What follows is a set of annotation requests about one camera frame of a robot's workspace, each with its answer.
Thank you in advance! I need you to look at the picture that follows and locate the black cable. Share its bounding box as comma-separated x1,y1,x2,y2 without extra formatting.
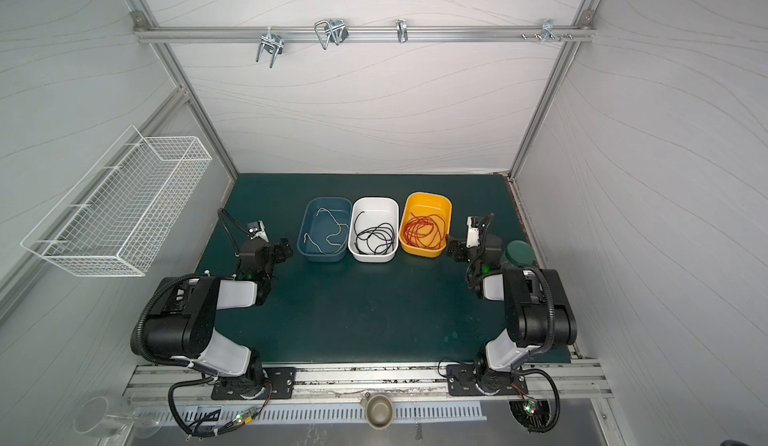
352,210,397,256

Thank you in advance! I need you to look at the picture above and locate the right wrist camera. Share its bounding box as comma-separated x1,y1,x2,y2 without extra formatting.
466,216,485,248

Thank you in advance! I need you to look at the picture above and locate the green lid glass jar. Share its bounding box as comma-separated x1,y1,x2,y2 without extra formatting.
505,240,537,268

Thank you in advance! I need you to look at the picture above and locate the yellow cable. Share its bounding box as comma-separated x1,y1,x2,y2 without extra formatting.
302,207,350,254

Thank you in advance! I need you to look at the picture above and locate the aluminium top rail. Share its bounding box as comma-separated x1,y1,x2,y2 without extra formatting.
134,20,597,45

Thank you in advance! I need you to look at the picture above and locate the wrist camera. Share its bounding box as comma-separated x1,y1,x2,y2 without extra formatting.
246,220,269,242
466,216,485,248

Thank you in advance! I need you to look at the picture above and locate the green table mat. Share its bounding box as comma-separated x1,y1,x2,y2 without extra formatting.
215,174,524,363

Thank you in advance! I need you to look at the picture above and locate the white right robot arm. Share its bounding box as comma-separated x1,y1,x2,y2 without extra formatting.
444,233,577,398

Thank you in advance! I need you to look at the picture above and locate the white plastic bin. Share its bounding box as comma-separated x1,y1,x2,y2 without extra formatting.
347,197,400,263

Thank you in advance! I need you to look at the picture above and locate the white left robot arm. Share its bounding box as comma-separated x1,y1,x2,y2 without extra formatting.
130,237,293,399

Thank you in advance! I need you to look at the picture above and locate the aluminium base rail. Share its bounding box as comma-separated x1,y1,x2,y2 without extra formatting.
124,359,613,404

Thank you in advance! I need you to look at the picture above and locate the white wire basket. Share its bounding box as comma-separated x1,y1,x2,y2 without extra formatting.
20,126,212,278

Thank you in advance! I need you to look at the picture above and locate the clear plastic cup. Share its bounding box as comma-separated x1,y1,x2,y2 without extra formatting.
73,396,162,439

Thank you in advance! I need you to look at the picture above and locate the yellow plastic bin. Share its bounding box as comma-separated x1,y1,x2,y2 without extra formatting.
398,192,453,258

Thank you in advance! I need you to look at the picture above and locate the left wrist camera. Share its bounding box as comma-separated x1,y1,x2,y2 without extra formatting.
246,220,269,242

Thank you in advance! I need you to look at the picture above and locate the red cable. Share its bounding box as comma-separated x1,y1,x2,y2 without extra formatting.
401,213,449,250

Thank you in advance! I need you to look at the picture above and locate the blue plastic bin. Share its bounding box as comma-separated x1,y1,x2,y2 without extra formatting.
297,197,352,263

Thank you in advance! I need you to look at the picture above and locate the grey round cup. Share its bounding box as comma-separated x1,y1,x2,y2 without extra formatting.
360,393,395,430

